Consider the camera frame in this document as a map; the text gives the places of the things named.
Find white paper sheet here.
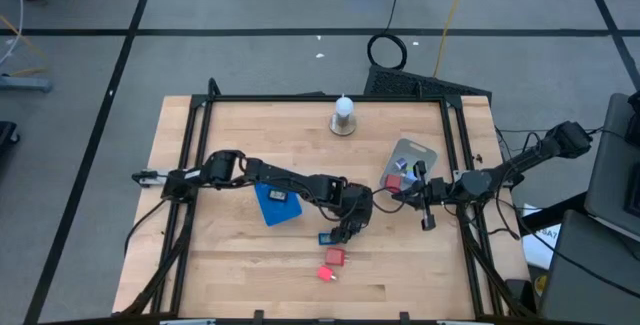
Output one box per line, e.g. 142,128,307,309
521,203,562,271

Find white plastic bin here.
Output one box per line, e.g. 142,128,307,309
378,137,440,190

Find black perforated mat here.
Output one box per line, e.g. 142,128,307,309
363,63,494,102

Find yellow cable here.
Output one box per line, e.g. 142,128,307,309
432,0,471,79

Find black floor object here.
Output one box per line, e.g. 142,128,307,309
0,120,21,147

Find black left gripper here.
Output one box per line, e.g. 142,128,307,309
329,182,375,245

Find grey equipment box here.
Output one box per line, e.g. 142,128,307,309
538,209,640,325

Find white bulb brass lamp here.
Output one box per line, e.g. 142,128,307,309
328,93,358,137

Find black metal table frame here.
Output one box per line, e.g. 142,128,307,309
117,77,539,325

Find blue plastic basket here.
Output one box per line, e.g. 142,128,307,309
253,180,304,228

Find pink wall charger plug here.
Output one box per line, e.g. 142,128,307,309
316,264,339,283

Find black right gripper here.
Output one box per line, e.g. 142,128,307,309
392,159,449,232

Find grey floor base bar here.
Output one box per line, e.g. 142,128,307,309
0,74,54,94

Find coiled black cable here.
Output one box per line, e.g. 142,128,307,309
366,0,409,71

